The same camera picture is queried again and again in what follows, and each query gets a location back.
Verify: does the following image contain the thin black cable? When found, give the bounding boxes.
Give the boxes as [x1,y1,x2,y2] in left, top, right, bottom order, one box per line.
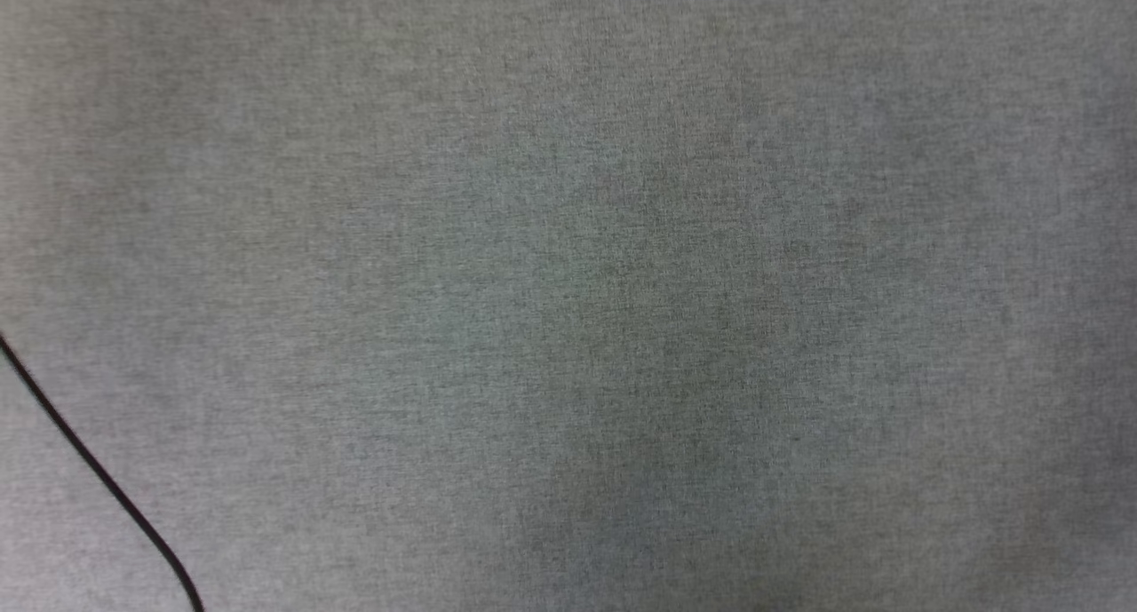
[0,332,206,612]

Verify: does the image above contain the grey fabric sofa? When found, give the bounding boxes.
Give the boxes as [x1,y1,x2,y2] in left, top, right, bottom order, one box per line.
[0,0,1137,612]

